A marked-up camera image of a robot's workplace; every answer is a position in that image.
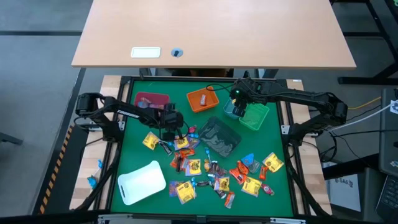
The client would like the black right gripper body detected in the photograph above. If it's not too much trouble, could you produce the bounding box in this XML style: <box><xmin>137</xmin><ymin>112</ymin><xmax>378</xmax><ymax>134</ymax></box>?
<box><xmin>229</xmin><ymin>78</ymin><xmax>268</xmax><ymax>106</ymax></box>

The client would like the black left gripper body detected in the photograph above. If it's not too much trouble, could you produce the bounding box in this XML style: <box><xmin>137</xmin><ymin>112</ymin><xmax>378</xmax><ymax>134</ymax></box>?
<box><xmin>154</xmin><ymin>104</ymin><xmax>185</xmax><ymax>133</ymax></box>

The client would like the yellow purple sour candy packet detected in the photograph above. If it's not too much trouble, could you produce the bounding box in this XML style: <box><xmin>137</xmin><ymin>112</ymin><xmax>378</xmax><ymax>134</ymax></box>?
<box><xmin>173</xmin><ymin>135</ymin><xmax>191</xmax><ymax>151</ymax></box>
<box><xmin>185</xmin><ymin>158</ymin><xmax>203</xmax><ymax>177</ymax></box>

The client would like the blue purple candy packet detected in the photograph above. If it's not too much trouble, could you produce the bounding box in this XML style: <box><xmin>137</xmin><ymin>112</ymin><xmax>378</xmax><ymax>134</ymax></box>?
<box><xmin>137</xmin><ymin>96</ymin><xmax>152</xmax><ymax>111</ymax></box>

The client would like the teal plastic bin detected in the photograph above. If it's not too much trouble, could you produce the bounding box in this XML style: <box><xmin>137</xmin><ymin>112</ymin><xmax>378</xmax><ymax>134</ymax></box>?
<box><xmin>223</xmin><ymin>98</ymin><xmax>249</xmax><ymax>120</ymax></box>

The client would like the green plastic basket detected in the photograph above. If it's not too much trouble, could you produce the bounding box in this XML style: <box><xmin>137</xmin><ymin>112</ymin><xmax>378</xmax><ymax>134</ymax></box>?
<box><xmin>238</xmin><ymin>102</ymin><xmax>271</xmax><ymax>131</ymax></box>

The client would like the orange plastic basket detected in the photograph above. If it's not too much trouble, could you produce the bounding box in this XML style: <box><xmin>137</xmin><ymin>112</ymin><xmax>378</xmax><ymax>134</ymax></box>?
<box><xmin>186</xmin><ymin>86</ymin><xmax>220</xmax><ymax>114</ymax></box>

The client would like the red plastic basket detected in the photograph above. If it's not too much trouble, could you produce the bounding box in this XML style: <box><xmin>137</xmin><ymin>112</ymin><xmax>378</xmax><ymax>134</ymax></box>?
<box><xmin>133</xmin><ymin>91</ymin><xmax>171</xmax><ymax>116</ymax></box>

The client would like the clear grey plastic bin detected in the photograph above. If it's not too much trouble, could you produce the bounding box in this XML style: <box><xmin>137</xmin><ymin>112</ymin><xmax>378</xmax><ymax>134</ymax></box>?
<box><xmin>198</xmin><ymin>116</ymin><xmax>243</xmax><ymax>159</ymax></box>

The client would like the dark brown chocolate packet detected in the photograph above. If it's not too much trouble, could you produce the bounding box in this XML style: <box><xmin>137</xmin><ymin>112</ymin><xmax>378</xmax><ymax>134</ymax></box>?
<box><xmin>208</xmin><ymin>161</ymin><xmax>229</xmax><ymax>178</ymax></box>

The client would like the white plastic bin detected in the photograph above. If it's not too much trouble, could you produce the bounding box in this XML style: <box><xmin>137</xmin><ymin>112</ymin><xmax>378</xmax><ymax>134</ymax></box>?
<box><xmin>117</xmin><ymin>160</ymin><xmax>167</xmax><ymax>206</ymax></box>

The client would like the tan wooden desk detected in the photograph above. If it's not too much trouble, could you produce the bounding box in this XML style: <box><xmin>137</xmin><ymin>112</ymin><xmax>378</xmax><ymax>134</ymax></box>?
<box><xmin>71</xmin><ymin>0</ymin><xmax>357</xmax><ymax>70</ymax></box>

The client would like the white rectangular desk plate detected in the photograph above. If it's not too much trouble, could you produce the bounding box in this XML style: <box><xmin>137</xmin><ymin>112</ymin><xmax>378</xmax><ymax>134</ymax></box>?
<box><xmin>130</xmin><ymin>46</ymin><xmax>162</xmax><ymax>59</ymax></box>

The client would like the green table mat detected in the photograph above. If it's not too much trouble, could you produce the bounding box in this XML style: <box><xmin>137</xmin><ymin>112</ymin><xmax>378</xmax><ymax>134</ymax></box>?
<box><xmin>110</xmin><ymin>79</ymin><xmax>295</xmax><ymax>218</ymax></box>

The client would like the black ramp with hazard stripes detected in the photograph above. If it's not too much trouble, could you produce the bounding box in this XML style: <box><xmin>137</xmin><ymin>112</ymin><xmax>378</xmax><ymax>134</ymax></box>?
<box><xmin>32</xmin><ymin>124</ymin><xmax>91</xmax><ymax>215</ymax></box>

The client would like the black computer case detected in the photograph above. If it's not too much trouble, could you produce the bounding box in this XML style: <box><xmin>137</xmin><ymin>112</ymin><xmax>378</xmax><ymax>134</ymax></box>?
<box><xmin>378</xmin><ymin>88</ymin><xmax>398</xmax><ymax>178</ymax></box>

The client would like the black furniture leg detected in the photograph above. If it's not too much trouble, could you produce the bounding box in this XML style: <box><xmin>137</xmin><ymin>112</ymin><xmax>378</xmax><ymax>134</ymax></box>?
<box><xmin>0</xmin><ymin>131</ymin><xmax>24</xmax><ymax>146</ymax></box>

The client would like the black table frame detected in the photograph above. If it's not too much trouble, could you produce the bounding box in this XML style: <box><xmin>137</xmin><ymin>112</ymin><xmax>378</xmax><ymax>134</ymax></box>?
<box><xmin>93</xmin><ymin>75</ymin><xmax>312</xmax><ymax>224</ymax></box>

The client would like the silver frame bracket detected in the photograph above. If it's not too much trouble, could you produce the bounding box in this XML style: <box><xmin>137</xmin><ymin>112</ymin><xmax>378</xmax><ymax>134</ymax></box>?
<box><xmin>269</xmin><ymin>217</ymin><xmax>307</xmax><ymax>224</ymax></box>
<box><xmin>98</xmin><ymin>213</ymin><xmax>125</xmax><ymax>224</ymax></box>

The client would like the yellow cable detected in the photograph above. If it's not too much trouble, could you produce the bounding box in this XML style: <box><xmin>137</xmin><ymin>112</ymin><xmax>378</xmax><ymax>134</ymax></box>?
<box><xmin>347</xmin><ymin>95</ymin><xmax>382</xmax><ymax>110</ymax></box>

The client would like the white cable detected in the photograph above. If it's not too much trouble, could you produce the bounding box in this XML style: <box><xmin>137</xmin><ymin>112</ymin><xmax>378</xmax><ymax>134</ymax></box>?
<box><xmin>329</xmin><ymin>102</ymin><xmax>393</xmax><ymax>132</ymax></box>

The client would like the black desk frame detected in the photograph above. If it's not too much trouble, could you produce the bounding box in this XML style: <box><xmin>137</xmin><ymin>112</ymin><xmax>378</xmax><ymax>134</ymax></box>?
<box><xmin>330</xmin><ymin>0</ymin><xmax>398</xmax><ymax>85</ymax></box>

